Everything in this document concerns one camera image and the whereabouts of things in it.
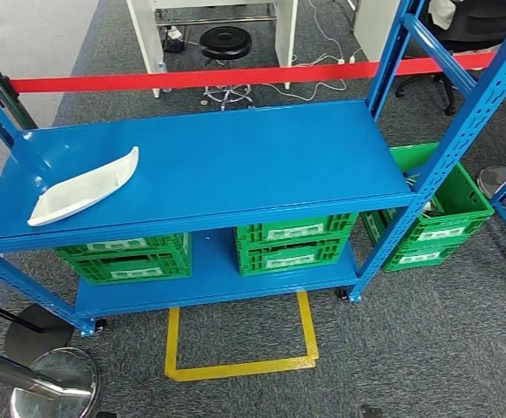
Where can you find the white curved plastic part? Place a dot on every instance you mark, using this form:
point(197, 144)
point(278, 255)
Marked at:
point(82, 190)

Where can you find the green plastic crate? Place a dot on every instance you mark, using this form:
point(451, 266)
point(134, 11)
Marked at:
point(252, 262)
point(475, 202)
point(82, 268)

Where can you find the red barrier belt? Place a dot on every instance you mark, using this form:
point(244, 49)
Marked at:
point(192, 78)

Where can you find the black round stool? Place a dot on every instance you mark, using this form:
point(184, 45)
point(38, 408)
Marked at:
point(226, 41)

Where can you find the small water bottle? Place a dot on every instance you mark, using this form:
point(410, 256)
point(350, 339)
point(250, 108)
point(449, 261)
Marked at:
point(161, 68)

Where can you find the black device under desk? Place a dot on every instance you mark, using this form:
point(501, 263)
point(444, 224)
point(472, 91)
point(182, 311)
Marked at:
point(176, 37)

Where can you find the white desk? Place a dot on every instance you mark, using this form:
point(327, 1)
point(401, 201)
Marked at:
point(143, 34)

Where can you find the white desk panel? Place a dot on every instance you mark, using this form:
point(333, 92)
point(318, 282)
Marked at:
point(376, 26)

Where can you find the chrome stanchion base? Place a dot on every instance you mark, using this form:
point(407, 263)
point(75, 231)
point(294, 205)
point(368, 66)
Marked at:
point(494, 182)

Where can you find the black office chair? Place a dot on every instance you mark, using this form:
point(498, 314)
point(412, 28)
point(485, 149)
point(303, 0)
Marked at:
point(475, 23)

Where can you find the black stanchion post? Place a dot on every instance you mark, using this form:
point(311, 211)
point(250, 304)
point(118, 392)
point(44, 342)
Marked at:
point(8, 98)

